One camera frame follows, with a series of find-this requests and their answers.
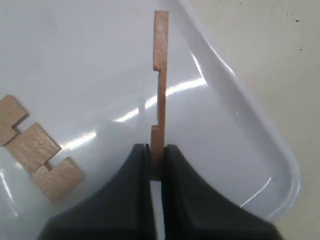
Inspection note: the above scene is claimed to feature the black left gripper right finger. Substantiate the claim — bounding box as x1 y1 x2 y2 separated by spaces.
161 144 283 240

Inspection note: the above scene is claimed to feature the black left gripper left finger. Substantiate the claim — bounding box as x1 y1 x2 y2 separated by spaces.
38 143 157 240

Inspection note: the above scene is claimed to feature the wooden notched bar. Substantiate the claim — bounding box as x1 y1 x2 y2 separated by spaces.
150 11 169 181
0 95 85 203

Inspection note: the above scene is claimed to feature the white plastic tray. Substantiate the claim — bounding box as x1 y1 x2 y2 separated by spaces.
0 0 301 221

